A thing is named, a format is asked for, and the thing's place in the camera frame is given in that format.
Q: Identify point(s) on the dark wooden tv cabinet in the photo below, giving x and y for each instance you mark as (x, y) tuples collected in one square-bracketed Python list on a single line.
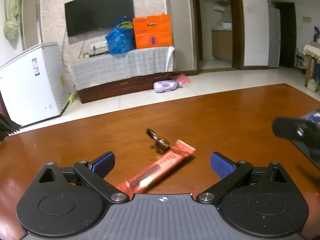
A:
[(122, 87)]

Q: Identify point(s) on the white chest freezer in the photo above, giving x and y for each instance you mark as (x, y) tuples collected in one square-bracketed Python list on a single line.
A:
[(33, 85)]

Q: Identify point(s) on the far table with cloth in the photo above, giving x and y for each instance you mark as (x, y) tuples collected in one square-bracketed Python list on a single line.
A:
[(312, 53)]

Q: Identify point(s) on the orange cardboard box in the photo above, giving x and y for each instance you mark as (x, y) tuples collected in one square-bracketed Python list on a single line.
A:
[(153, 31)]

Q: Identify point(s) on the blue plastic bag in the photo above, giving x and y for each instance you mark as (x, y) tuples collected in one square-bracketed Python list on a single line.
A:
[(121, 39)]

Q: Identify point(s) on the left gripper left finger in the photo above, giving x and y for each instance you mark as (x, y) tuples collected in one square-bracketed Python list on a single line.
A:
[(92, 174)]

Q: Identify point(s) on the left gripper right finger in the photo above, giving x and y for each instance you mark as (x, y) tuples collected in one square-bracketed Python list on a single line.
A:
[(230, 173)]

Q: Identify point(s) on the pink floor cloth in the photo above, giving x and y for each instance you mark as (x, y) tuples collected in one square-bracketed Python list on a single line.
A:
[(181, 78)]

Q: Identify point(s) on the black wall television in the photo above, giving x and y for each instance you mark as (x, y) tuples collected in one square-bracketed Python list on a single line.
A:
[(83, 16)]

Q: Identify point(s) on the green hanging curtain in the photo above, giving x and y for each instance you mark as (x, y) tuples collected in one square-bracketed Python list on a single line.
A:
[(11, 24)]

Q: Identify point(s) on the red snack bar wrapper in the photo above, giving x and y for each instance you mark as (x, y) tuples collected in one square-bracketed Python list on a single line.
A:
[(144, 180)]

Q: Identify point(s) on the purple plastic bottle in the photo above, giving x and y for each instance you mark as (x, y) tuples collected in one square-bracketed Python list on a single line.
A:
[(166, 86)]

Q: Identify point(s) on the dark brown candy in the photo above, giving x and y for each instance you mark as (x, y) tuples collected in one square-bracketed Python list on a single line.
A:
[(161, 145)]

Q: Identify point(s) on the white checked cabinet cloth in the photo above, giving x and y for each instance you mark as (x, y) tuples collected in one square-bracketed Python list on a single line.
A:
[(107, 68)]

